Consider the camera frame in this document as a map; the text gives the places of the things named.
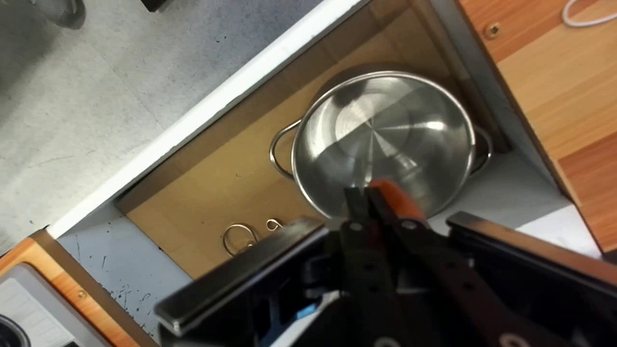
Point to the grey toy stove top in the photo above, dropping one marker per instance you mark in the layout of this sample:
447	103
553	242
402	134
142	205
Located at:
36	315

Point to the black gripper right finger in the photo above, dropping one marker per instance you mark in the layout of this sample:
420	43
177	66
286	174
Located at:
452	277

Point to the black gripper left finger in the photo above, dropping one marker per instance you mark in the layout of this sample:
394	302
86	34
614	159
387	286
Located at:
371	290

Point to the metal ring sink drain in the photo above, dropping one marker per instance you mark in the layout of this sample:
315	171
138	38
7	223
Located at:
240	238

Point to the stainless steel pot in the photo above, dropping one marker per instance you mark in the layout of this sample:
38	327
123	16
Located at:
385	124

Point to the white toy sink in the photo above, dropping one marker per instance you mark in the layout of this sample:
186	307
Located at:
177	215

